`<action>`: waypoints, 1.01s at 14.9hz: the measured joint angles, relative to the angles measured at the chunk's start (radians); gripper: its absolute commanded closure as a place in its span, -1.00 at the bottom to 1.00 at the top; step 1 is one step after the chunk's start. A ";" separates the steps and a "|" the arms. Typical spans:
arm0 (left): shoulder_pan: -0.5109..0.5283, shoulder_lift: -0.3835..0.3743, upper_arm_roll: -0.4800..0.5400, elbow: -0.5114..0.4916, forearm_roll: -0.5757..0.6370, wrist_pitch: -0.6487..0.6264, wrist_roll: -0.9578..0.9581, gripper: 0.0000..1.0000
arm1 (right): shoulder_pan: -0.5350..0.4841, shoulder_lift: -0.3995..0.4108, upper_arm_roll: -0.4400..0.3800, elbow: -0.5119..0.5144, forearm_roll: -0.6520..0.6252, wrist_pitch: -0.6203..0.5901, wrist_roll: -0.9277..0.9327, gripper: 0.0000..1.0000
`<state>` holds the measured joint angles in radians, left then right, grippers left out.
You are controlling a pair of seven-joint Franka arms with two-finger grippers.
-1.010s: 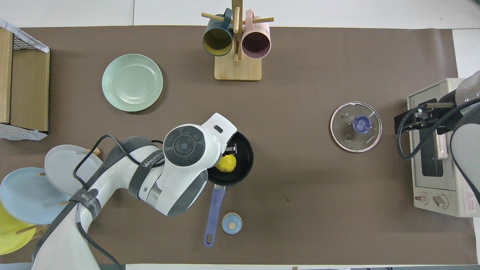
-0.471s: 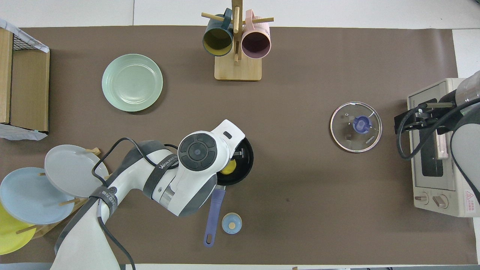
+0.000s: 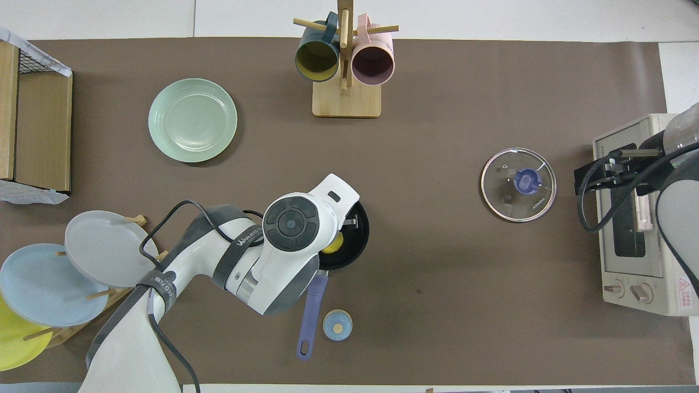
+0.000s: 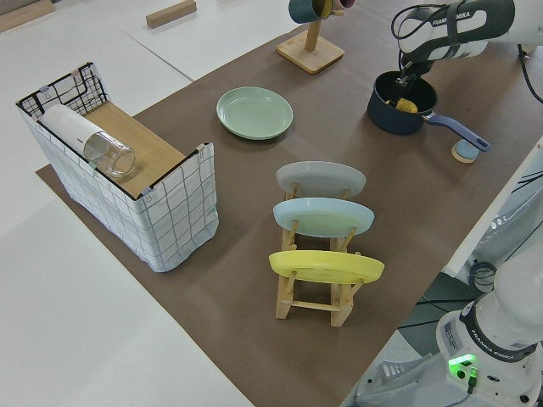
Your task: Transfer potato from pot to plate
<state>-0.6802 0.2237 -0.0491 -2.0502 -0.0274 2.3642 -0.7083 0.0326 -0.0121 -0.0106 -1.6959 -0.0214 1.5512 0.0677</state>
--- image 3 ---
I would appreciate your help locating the wooden mug tree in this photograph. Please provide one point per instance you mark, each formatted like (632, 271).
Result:
(347, 103)

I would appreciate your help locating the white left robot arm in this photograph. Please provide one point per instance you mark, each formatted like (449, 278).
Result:
(289, 221)

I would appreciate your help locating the dark blue saucepan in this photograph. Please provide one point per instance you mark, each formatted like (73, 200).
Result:
(311, 322)

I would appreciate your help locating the mint green plate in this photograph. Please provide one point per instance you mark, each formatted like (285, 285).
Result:
(192, 120)

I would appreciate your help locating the cream toaster oven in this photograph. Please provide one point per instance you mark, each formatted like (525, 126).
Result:
(622, 284)

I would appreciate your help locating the brown table mat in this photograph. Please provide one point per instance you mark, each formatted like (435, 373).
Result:
(437, 273)

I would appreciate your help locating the yellow plate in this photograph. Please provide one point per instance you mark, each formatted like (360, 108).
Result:
(16, 344)

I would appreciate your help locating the light blue plate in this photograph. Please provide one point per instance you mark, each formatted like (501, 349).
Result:
(43, 289)

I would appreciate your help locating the pink ribbed mug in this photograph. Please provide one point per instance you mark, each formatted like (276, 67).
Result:
(373, 63)

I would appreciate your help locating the glass lid with blue knob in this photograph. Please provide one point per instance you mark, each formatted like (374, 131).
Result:
(526, 181)

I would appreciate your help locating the dark teal mug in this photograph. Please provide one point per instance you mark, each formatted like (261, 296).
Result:
(317, 57)

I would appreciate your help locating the grey plate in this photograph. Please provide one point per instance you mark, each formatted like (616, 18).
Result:
(104, 248)

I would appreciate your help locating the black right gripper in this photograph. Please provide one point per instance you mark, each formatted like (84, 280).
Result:
(644, 174)

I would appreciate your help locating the wooden plate rack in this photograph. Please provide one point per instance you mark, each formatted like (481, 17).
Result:
(136, 220)

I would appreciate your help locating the white printed cloth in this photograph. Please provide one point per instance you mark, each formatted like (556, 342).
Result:
(27, 194)
(49, 63)

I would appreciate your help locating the wooden two-tier shelf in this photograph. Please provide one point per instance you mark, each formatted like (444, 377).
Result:
(43, 131)

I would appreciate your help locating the yellow potato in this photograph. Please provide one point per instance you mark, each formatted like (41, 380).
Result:
(334, 244)

